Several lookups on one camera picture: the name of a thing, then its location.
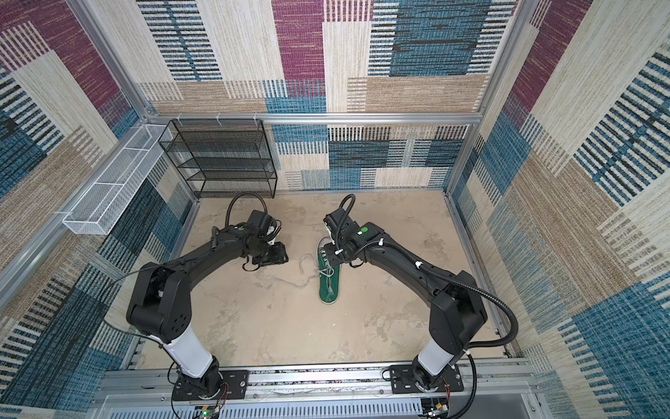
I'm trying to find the green canvas sneaker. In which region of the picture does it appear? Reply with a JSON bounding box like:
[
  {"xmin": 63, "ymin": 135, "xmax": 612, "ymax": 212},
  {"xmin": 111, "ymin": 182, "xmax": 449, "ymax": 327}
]
[{"xmin": 317, "ymin": 237, "xmax": 340, "ymax": 305}]

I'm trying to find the white shoelace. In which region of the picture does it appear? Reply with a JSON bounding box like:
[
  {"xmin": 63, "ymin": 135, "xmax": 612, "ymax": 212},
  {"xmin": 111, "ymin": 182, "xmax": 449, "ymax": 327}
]
[{"xmin": 268, "ymin": 253, "xmax": 335, "ymax": 290}]

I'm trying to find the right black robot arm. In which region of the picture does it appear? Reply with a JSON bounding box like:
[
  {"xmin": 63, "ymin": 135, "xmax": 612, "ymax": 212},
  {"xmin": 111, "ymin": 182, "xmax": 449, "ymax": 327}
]
[{"xmin": 325, "ymin": 216, "xmax": 488, "ymax": 392}]

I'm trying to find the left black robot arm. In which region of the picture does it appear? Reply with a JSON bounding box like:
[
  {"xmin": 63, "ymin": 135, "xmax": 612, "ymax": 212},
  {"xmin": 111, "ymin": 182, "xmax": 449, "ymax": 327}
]
[{"xmin": 126, "ymin": 211, "xmax": 288, "ymax": 398}]

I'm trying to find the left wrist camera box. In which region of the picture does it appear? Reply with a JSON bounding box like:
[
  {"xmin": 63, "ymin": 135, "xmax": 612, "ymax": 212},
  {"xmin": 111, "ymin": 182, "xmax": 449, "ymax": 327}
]
[{"xmin": 247, "ymin": 209, "xmax": 274, "ymax": 236}]

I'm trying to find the black wire mesh shelf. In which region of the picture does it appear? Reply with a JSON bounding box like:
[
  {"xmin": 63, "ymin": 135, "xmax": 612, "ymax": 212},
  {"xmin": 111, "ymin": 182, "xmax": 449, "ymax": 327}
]
[{"xmin": 159, "ymin": 119, "xmax": 277, "ymax": 199}]

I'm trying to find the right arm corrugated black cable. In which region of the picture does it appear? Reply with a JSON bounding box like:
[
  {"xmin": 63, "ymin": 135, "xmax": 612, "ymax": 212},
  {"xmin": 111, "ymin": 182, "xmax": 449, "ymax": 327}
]
[{"xmin": 365, "ymin": 237, "xmax": 520, "ymax": 351}]

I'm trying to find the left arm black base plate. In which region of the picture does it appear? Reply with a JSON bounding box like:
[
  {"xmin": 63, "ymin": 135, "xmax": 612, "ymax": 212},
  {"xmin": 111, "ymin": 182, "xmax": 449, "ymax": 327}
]
[{"xmin": 172, "ymin": 370, "xmax": 250, "ymax": 402}]

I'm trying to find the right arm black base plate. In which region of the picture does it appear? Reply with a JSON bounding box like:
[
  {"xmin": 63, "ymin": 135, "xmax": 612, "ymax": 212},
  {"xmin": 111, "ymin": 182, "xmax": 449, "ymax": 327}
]
[{"xmin": 382, "ymin": 364, "xmax": 464, "ymax": 394}]

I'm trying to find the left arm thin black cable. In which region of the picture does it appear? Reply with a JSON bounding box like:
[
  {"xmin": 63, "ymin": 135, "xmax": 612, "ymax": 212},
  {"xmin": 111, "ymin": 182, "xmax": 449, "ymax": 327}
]
[{"xmin": 101, "ymin": 264, "xmax": 174, "ymax": 349}]

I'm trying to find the white wire mesh basket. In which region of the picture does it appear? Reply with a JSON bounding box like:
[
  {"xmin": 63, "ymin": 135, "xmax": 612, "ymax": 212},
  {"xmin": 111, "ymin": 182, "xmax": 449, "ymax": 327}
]
[{"xmin": 63, "ymin": 124, "xmax": 165, "ymax": 236}]

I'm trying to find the aluminium mounting rail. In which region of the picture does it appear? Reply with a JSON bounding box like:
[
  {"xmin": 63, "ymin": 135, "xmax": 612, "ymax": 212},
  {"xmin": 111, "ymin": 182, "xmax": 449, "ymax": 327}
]
[{"xmin": 87, "ymin": 359, "xmax": 551, "ymax": 418}]

